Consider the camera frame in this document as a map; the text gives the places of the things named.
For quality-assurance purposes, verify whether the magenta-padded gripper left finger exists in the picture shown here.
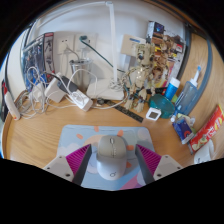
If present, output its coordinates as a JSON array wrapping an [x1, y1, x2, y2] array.
[[42, 143, 93, 187]]

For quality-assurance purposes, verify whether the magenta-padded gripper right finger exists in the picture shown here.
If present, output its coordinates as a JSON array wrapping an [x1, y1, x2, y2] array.
[[134, 143, 184, 185]]

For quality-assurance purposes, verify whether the grey computer mouse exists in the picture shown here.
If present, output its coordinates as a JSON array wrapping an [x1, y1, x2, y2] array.
[[95, 134, 128, 182]]

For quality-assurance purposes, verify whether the blue cloud-print mouse pad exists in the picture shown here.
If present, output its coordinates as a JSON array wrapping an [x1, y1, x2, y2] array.
[[55, 124, 158, 192]]

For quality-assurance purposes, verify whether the blue snack packet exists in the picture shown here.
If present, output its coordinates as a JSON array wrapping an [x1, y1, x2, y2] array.
[[171, 113, 197, 145]]

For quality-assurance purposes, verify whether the white printed mug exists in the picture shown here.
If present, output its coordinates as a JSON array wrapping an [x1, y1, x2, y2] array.
[[193, 139, 216, 165]]

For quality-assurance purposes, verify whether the small white square clock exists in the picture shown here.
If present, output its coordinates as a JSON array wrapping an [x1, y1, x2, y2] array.
[[145, 106, 163, 122]]

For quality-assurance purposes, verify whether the teal round bowl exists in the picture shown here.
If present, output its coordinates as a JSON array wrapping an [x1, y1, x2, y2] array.
[[148, 93, 177, 120]]

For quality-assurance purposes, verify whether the black ruler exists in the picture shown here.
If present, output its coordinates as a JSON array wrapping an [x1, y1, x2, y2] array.
[[114, 104, 145, 124]]

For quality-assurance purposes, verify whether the white power strip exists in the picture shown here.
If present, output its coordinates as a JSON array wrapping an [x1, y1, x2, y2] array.
[[68, 89, 94, 113]]

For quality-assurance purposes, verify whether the blue spray bottle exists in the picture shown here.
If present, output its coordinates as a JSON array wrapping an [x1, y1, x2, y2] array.
[[173, 65, 203, 117]]

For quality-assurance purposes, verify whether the white power adapter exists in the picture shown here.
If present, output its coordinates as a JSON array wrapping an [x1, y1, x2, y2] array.
[[44, 72, 68, 104]]

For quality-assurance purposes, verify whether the blue white-capped tube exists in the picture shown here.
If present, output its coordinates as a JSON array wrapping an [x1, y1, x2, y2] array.
[[164, 77, 181, 102]]

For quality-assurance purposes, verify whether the black power adapter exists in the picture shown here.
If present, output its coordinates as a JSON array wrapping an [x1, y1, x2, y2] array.
[[56, 75, 80, 96]]

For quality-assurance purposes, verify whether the brown brick-built figure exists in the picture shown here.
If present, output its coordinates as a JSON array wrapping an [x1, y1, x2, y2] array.
[[121, 43, 168, 114]]

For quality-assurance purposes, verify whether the clear glass cup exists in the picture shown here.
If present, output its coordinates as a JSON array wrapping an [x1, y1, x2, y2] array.
[[69, 57, 94, 91]]

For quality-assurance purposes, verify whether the blue robot model kit box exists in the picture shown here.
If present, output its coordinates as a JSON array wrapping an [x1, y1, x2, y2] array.
[[20, 31, 56, 93]]

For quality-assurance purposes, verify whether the colourful toy box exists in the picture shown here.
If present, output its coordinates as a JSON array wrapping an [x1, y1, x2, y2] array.
[[146, 20, 187, 89]]

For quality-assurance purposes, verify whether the small white carton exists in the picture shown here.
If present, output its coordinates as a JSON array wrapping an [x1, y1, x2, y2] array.
[[120, 33, 147, 58]]

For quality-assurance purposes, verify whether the white desk lamp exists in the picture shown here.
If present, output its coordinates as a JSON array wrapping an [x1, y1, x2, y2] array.
[[85, 0, 126, 102]]

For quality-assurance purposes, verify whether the white wall socket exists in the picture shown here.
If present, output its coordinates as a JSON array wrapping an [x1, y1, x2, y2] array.
[[74, 32, 98, 51], [56, 34, 75, 54]]

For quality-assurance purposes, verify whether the green-plug cable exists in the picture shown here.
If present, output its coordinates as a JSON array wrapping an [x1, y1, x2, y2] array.
[[79, 34, 126, 73]]

